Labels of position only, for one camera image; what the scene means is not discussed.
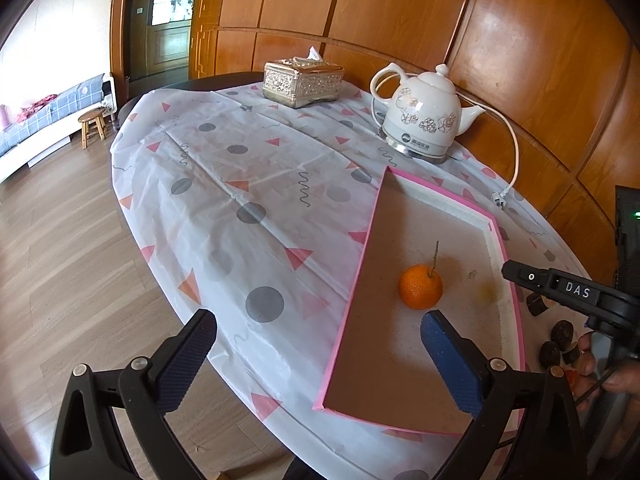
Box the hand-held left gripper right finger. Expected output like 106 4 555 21
420 310 601 480

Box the white patterned tablecloth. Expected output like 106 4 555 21
109 82 608 480

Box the dark round fruit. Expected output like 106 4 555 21
539 341 563 367
550 321 574 348

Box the mandarin orange with stem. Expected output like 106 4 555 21
398 240 444 311

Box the pink cloth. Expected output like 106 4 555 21
14 93 59 124

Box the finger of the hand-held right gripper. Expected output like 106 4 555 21
501 259 607 309

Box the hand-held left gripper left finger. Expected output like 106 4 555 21
50 308 218 480

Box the silver kettle base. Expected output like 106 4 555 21
377 127 451 165

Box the person's right hand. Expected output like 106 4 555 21
576 332 640 414

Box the pink rimmed cardboard tray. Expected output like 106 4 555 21
312 165 526 436

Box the white floral electric kettle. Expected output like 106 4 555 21
370 62 487 157

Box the silver ornate tissue box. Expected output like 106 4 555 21
262 46 346 110

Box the wooden door with glass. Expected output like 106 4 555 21
145 0 195 81

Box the blue plaid sofa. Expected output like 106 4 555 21
0 74 113 183

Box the small wooden stool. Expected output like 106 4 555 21
77 107 108 150

